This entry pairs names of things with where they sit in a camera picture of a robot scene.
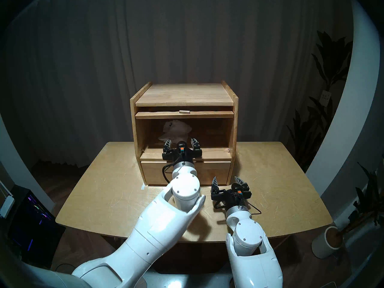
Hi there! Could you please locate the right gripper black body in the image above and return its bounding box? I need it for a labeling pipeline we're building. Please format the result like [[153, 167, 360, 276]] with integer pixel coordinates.
[[211, 191, 251, 210]]

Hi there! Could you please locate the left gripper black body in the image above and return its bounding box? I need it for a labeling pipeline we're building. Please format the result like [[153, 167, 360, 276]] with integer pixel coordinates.
[[162, 149, 203, 164]]

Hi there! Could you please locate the white sock bundle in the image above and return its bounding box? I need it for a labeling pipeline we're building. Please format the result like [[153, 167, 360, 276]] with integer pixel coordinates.
[[158, 119, 192, 142]]

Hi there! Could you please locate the wooden door with ribbed glass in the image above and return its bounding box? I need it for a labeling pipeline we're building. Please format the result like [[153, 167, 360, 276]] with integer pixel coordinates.
[[135, 107, 234, 120]]

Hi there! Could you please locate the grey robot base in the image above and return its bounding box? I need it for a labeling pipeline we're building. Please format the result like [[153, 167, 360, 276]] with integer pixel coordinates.
[[132, 268, 234, 288]]

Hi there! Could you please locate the wooden cabinet drawer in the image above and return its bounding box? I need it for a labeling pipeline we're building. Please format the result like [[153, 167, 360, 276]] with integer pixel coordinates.
[[140, 161, 232, 186]]

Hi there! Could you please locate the wooden cabinet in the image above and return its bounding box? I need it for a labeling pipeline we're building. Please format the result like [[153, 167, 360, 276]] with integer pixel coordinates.
[[130, 80, 239, 186]]

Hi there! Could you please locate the white round plant pot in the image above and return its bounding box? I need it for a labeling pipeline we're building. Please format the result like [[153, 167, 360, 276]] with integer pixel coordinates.
[[311, 226, 344, 259]]

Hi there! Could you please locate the grey pleated curtain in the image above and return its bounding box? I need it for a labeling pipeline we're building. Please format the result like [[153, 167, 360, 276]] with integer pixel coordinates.
[[0, 0, 351, 168]]

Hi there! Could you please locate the tall dark leafy plant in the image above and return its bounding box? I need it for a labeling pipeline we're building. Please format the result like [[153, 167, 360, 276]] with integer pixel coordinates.
[[286, 31, 353, 171]]

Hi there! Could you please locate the black computer tower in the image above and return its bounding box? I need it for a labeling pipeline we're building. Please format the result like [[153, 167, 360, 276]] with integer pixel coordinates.
[[7, 185, 66, 268]]

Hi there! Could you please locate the white router box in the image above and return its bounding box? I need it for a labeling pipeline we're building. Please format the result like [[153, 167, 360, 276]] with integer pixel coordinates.
[[0, 196, 15, 219]]

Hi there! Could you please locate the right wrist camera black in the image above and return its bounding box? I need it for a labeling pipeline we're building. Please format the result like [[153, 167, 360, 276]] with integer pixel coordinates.
[[230, 183, 251, 199]]

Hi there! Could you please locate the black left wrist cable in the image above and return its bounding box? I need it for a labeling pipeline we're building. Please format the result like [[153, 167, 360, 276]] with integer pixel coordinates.
[[162, 163, 180, 183]]

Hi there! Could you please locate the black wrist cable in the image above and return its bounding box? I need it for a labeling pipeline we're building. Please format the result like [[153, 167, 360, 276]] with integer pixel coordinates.
[[162, 163, 180, 183], [243, 199, 262, 216]]

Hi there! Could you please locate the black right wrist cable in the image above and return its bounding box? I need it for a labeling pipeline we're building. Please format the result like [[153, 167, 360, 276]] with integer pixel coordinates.
[[243, 199, 262, 216]]

